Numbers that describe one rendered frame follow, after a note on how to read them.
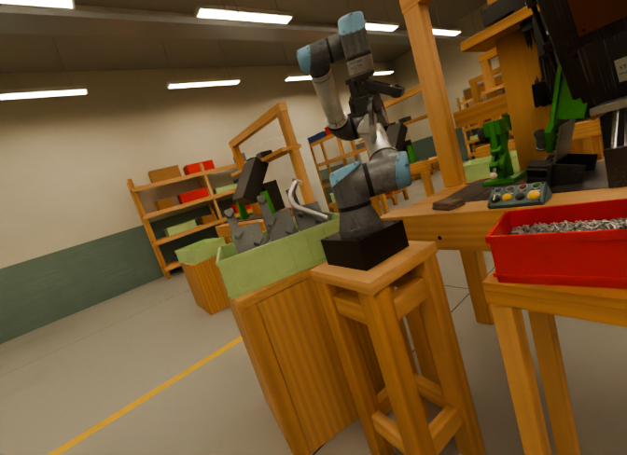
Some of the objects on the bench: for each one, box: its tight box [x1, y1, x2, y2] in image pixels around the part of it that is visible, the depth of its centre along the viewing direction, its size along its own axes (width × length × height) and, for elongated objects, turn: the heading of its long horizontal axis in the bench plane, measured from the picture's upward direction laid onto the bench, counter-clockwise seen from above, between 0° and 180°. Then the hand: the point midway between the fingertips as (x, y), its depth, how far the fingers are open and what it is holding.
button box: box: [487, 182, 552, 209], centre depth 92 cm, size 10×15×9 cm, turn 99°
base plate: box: [432, 161, 608, 206], centre depth 93 cm, size 42×110×2 cm, turn 99°
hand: (382, 137), depth 94 cm, fingers open, 14 cm apart
